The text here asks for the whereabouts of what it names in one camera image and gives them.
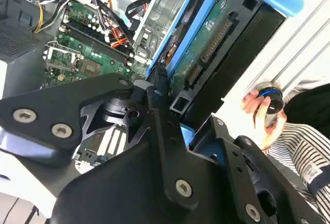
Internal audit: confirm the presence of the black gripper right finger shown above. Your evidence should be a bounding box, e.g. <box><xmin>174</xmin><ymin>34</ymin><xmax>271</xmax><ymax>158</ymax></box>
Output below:
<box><xmin>210</xmin><ymin>117</ymin><xmax>325</xmax><ymax>224</ymax></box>

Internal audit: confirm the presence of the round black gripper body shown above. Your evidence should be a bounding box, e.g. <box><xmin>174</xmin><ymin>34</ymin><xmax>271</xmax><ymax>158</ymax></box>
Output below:
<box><xmin>50</xmin><ymin>141</ymin><xmax>243</xmax><ymax>224</ymax></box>

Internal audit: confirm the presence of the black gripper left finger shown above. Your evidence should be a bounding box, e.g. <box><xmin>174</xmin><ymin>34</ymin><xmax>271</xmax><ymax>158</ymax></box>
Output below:
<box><xmin>0</xmin><ymin>72</ymin><xmax>201</xmax><ymax>212</ymax></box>

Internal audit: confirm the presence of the round black tool blue ring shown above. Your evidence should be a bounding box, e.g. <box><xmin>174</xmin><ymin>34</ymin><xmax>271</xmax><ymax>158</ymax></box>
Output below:
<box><xmin>254</xmin><ymin>82</ymin><xmax>285</xmax><ymax>128</ymax></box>

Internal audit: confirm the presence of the hard disk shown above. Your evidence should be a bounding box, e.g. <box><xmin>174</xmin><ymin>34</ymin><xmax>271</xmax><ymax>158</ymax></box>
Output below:
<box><xmin>145</xmin><ymin>0</ymin><xmax>305</xmax><ymax>158</ymax></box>

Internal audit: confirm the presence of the person's bare hand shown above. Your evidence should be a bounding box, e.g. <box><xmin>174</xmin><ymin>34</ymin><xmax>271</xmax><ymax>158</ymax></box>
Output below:
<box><xmin>242</xmin><ymin>90</ymin><xmax>288</xmax><ymax>151</ymax></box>

